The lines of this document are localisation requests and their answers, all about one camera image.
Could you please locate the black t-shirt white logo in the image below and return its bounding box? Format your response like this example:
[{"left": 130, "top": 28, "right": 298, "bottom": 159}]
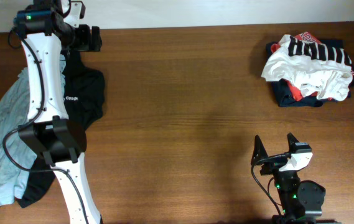
[{"left": 17, "top": 50, "right": 105, "bottom": 208}]

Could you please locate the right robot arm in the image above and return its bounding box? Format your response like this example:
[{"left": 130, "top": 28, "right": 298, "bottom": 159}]
[{"left": 251, "top": 133, "right": 326, "bottom": 223}]

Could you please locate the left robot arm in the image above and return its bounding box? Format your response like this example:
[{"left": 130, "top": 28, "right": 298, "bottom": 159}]
[{"left": 10, "top": 1, "right": 103, "bottom": 223}]

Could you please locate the red folded shirt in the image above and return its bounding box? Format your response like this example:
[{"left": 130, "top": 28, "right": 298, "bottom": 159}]
[{"left": 270, "top": 31, "right": 354, "bottom": 102}]

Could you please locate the white t-shirt black print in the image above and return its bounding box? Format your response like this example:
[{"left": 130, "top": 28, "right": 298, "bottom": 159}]
[{"left": 261, "top": 34, "right": 354, "bottom": 102}]

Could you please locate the navy folded garment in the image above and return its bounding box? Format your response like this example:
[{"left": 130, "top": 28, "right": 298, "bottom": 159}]
[{"left": 265, "top": 39, "right": 354, "bottom": 108}]

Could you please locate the light blue-grey shirt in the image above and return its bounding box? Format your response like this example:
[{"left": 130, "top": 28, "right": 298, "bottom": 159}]
[{"left": 0, "top": 68, "right": 55, "bottom": 208}]

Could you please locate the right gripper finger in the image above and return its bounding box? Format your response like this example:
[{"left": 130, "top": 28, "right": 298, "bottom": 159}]
[
  {"left": 251, "top": 135, "right": 268, "bottom": 166},
  {"left": 287, "top": 133, "right": 300, "bottom": 153}
]

